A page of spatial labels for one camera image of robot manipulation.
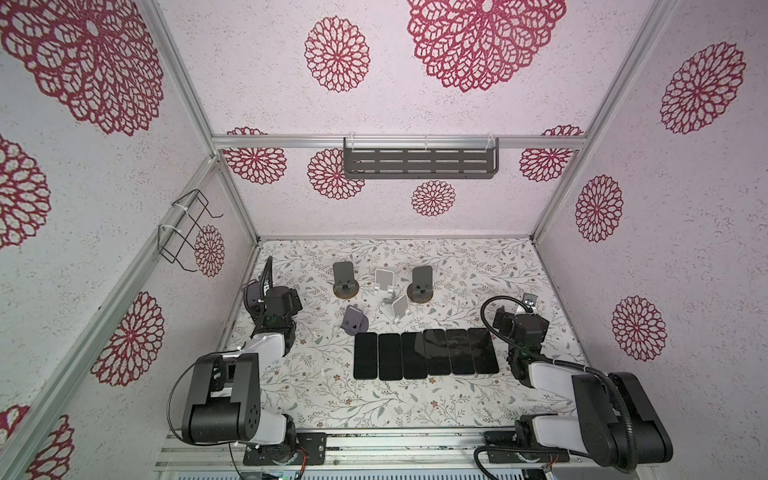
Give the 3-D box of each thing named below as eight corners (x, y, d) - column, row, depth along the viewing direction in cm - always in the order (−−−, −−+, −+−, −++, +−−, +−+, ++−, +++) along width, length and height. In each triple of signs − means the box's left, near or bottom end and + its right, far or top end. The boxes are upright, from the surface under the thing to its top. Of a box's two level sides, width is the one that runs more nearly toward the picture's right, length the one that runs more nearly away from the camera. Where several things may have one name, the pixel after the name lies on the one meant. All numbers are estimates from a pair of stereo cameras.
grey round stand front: (341, 330, 97) (338, 316, 90) (352, 317, 100) (349, 303, 93) (357, 340, 95) (356, 327, 88) (368, 327, 98) (367, 313, 91)
